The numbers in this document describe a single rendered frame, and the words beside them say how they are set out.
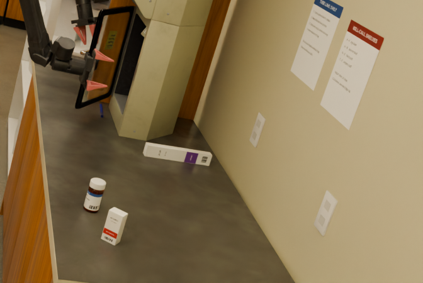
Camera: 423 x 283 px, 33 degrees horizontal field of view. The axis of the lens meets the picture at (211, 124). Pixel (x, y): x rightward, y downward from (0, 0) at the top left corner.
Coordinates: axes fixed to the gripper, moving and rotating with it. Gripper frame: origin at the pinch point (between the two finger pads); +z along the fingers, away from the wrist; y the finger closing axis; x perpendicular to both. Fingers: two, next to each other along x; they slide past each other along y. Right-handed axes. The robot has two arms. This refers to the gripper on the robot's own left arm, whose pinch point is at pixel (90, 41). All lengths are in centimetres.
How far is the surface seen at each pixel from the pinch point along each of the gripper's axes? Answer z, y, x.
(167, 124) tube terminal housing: 37.5, -21.1, -13.7
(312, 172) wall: 46, -89, 43
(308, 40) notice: 8, -87, 16
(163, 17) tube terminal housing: -5.4, -32.9, 3.2
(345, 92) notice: 22, -102, 45
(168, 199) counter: 52, -40, 41
